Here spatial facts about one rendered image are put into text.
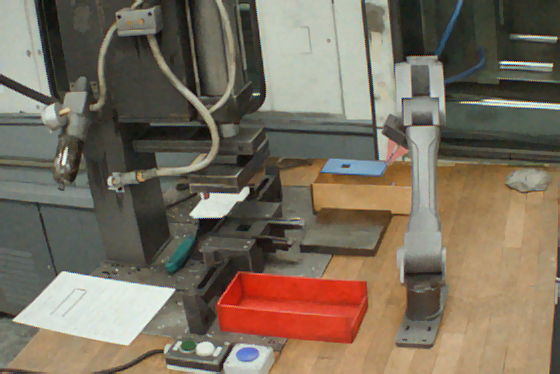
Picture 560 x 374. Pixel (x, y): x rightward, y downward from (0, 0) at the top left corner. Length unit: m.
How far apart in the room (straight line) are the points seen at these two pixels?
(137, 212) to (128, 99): 0.26
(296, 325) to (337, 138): 0.87
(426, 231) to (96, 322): 0.66
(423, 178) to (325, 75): 0.79
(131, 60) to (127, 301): 0.48
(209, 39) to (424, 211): 0.50
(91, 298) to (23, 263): 1.43
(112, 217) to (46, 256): 1.27
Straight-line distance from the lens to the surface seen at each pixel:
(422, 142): 1.47
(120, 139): 1.64
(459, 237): 1.74
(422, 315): 1.46
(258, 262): 1.64
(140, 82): 1.57
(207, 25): 1.50
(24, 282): 3.16
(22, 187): 2.88
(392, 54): 2.05
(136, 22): 1.50
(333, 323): 1.42
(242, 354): 1.38
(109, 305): 1.66
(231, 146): 1.57
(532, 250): 1.69
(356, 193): 1.84
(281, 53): 2.21
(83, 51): 1.62
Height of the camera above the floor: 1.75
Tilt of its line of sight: 25 degrees down
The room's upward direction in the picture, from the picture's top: 7 degrees counter-clockwise
